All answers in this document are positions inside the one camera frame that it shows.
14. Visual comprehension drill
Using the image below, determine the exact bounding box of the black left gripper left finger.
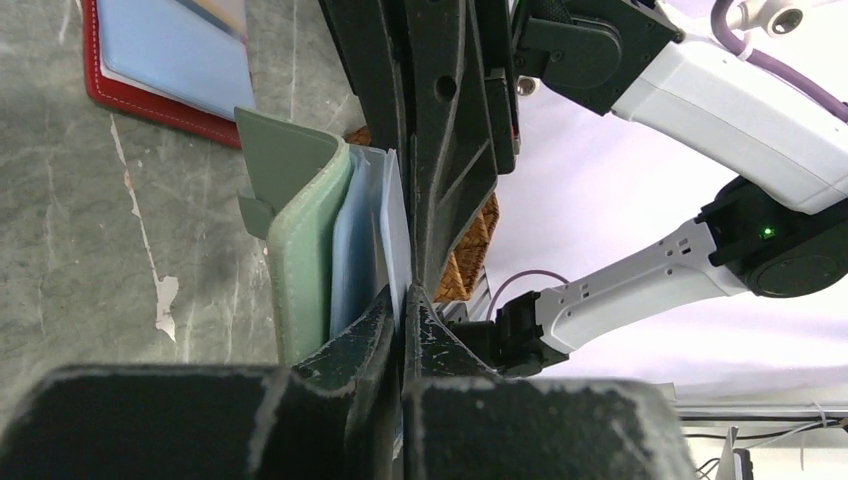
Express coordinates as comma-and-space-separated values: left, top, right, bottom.
1, 291, 397, 479

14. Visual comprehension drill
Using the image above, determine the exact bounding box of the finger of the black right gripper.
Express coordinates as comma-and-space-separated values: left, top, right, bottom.
317, 0, 419, 280
405, 1, 517, 296

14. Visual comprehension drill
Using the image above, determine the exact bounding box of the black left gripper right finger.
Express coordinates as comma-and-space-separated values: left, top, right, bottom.
403, 285, 696, 479

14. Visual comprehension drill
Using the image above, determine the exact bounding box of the green card holder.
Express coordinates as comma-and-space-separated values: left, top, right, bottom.
235, 108, 412, 366

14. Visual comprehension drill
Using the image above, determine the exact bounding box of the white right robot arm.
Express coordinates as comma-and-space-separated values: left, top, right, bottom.
449, 1, 847, 376

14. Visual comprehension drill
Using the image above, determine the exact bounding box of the red card holder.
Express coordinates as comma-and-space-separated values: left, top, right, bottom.
81, 0, 255, 148

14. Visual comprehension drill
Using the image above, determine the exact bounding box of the brown wicker basket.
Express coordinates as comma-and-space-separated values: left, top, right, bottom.
368, 157, 499, 309

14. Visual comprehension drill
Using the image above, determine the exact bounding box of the white pvc pipe frame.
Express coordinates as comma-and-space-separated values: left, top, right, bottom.
726, 0, 834, 38

